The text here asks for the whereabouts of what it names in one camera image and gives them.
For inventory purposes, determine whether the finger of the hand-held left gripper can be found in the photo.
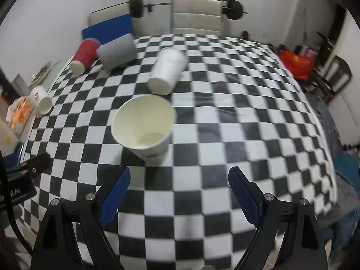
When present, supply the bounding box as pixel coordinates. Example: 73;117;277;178
5;152;53;179

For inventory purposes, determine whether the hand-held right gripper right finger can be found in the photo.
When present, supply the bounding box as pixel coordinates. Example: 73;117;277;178
228;166;330;270

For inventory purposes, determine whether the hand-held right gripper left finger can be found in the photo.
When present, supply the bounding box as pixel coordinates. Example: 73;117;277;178
32;166;131;270

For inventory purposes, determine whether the plain white paper cup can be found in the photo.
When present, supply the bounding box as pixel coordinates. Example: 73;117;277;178
111;94;177;165

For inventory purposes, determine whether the small printed white cup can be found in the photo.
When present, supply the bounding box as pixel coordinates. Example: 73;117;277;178
30;85;53;115

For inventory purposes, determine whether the red paper cup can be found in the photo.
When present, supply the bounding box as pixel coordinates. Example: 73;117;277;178
69;37;102;75

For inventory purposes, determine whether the grey cup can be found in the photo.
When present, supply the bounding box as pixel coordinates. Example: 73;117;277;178
96;33;138;71

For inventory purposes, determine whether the tall white paper cup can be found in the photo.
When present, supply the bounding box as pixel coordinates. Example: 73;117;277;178
147;47;188;95

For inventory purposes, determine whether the white box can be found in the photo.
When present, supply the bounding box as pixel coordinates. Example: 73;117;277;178
0;117;20;156

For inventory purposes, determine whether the orange snack packet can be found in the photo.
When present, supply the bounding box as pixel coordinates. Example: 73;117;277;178
6;96;36;132

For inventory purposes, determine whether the black and white checkered tablecloth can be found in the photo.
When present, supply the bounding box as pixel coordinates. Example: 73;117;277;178
21;33;338;270

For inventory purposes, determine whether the grey cloth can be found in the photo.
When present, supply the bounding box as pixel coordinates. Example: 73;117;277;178
305;93;360;241

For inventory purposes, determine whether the red plastic bag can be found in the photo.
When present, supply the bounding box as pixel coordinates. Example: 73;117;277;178
278;49;315;80

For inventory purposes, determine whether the dark wooden chair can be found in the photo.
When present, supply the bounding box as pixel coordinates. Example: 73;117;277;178
309;31;353;103

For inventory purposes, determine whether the pink bag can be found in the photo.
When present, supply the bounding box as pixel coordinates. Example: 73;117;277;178
294;44;320;60

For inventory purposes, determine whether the black barbell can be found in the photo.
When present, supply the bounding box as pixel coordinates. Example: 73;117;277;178
129;0;250;21

